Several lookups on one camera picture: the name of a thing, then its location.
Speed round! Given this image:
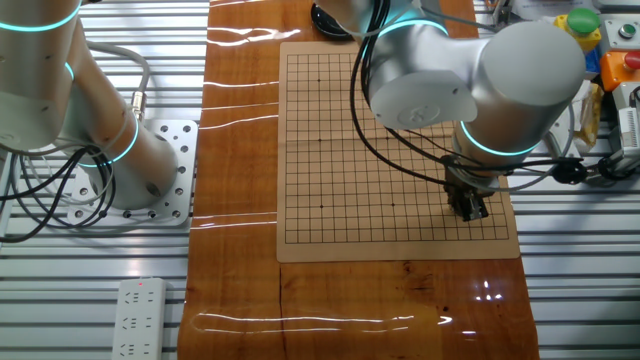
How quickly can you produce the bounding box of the white control box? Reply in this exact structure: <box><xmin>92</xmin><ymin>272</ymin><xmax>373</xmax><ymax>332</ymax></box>
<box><xmin>612</xmin><ymin>82</ymin><xmax>640</xmax><ymax>111</ymax></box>

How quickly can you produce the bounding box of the blue pack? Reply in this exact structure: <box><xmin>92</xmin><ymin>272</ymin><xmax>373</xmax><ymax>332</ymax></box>
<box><xmin>583</xmin><ymin>48</ymin><xmax>603</xmax><ymax>79</ymax></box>

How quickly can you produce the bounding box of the aluminium pole with foot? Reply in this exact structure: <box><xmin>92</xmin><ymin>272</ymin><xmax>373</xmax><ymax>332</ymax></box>
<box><xmin>492</xmin><ymin>0</ymin><xmax>514</xmax><ymax>32</ymax></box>

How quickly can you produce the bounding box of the yellow plastic packet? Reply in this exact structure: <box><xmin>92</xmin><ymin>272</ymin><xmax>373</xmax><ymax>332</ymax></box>
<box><xmin>572</xmin><ymin>82</ymin><xmax>605</xmax><ymax>154</ymax></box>

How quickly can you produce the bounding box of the wood grain table sheet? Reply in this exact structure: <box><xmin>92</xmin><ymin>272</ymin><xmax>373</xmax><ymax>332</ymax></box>
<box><xmin>177</xmin><ymin>0</ymin><xmax>541</xmax><ymax>360</ymax></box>

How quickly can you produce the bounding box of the grey box silver button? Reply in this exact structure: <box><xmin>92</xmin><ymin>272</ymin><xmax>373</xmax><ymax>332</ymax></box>
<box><xmin>598</xmin><ymin>18</ymin><xmax>640</xmax><ymax>55</ymax></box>

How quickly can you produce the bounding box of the white paper sheet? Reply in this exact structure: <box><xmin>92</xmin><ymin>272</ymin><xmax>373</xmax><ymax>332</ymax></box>
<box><xmin>512</xmin><ymin>0</ymin><xmax>601</xmax><ymax>21</ymax></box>

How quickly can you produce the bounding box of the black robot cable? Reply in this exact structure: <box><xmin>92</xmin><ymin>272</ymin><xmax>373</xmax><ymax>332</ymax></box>
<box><xmin>0</xmin><ymin>0</ymin><xmax>566</xmax><ymax>244</ymax></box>

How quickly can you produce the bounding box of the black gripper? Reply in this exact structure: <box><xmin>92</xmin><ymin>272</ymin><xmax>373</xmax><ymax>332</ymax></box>
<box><xmin>442</xmin><ymin>155</ymin><xmax>500</xmax><ymax>223</ymax></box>

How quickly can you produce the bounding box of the white power strip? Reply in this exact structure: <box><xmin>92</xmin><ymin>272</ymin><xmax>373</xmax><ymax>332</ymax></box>
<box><xmin>110</xmin><ymin>277</ymin><xmax>168</xmax><ymax>360</ymax></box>

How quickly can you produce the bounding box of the black bowl lid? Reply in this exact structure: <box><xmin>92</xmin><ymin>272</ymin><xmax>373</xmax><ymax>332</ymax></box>
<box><xmin>310</xmin><ymin>2</ymin><xmax>355</xmax><ymax>41</ymax></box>

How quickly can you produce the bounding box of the orange box red button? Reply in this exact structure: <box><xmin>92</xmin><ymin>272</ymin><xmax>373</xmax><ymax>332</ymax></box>
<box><xmin>599</xmin><ymin>49</ymin><xmax>640</xmax><ymax>93</ymax></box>

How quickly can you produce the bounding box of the tan paper Go board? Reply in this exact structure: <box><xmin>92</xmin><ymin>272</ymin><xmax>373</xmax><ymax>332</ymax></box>
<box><xmin>276</xmin><ymin>38</ymin><xmax>521</xmax><ymax>264</ymax></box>

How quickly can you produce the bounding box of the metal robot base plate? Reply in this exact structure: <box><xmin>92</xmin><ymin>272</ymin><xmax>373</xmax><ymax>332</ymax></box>
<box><xmin>67</xmin><ymin>118</ymin><xmax>200</xmax><ymax>229</ymax></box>

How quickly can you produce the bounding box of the grey cable with metal plug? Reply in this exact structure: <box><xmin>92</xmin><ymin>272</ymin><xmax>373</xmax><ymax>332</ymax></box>
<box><xmin>87</xmin><ymin>40</ymin><xmax>151</xmax><ymax>124</ymax></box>

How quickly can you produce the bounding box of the yellow box green button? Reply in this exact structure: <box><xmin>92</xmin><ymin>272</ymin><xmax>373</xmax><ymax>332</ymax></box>
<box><xmin>553</xmin><ymin>7</ymin><xmax>603</xmax><ymax>54</ymax></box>

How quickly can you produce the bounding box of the camera stand foot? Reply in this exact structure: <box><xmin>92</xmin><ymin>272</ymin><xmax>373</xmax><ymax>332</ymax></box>
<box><xmin>584</xmin><ymin>149</ymin><xmax>640</xmax><ymax>184</ymax></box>

